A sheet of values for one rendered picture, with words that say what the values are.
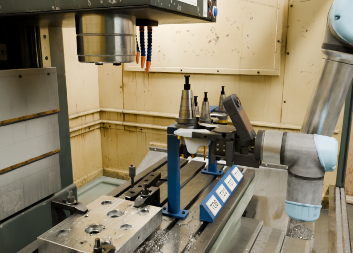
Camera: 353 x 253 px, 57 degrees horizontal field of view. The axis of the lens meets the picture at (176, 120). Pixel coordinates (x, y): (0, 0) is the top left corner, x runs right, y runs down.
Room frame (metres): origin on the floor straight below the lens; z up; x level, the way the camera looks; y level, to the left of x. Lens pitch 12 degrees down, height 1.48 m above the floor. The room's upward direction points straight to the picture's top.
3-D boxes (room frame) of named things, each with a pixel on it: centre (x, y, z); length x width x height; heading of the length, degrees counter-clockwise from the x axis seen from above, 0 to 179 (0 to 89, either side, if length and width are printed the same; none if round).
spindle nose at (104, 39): (0.92, 0.19, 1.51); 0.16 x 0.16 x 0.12
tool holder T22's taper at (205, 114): (1.22, -0.11, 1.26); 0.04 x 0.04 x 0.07
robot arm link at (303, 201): (0.70, -0.29, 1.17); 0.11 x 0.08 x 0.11; 160
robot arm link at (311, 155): (0.69, -0.29, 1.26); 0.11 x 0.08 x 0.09; 66
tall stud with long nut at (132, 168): (1.26, 0.18, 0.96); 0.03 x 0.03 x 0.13
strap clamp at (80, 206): (0.96, 0.34, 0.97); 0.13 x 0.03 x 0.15; 65
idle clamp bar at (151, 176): (1.22, 0.13, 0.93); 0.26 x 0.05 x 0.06; 160
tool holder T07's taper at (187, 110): (0.81, -0.03, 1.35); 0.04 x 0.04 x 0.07
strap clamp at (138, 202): (1.02, 0.10, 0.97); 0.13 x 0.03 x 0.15; 155
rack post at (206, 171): (1.49, -0.17, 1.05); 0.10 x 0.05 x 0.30; 65
